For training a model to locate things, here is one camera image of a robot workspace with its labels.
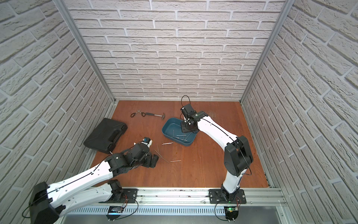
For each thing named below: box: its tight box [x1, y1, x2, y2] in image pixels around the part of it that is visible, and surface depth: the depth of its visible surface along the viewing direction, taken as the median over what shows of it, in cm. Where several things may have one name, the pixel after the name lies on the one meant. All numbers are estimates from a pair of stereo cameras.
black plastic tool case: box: [83, 118, 128, 154], surface depth 94 cm
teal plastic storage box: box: [161, 117, 197, 147], surface depth 100 cm
